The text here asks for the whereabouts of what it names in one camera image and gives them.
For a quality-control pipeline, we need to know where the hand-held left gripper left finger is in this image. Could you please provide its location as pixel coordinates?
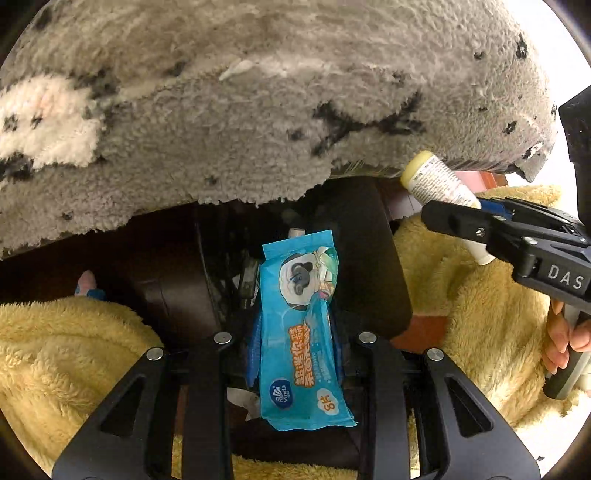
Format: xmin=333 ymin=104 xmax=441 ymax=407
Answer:
xmin=52 ymin=318 xmax=262 ymax=480

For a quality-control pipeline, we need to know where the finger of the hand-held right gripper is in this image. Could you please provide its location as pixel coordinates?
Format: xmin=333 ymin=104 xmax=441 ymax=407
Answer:
xmin=421 ymin=199 xmax=523 ymax=274
xmin=479 ymin=197 xmax=579 ymax=246

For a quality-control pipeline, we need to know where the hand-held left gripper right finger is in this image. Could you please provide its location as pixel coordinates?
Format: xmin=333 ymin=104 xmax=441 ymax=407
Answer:
xmin=330 ymin=316 xmax=541 ymax=480

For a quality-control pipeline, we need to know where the white tube yellow cap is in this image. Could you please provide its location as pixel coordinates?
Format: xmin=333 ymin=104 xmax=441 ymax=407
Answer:
xmin=400 ymin=151 xmax=498 ymax=267

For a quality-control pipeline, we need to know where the blue wet wipes packet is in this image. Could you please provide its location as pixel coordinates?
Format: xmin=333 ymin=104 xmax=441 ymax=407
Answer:
xmin=252 ymin=229 xmax=358 ymax=431

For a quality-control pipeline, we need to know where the person's right hand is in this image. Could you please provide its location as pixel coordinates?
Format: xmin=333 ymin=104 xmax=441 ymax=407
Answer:
xmin=542 ymin=299 xmax=591 ymax=376

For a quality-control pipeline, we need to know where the pink blue slipper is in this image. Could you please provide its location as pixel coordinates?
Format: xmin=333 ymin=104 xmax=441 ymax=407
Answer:
xmin=76 ymin=270 xmax=110 ymax=301

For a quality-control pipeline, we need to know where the grey printed blanket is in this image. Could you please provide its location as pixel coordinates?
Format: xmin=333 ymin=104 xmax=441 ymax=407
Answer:
xmin=0 ymin=0 xmax=560 ymax=260

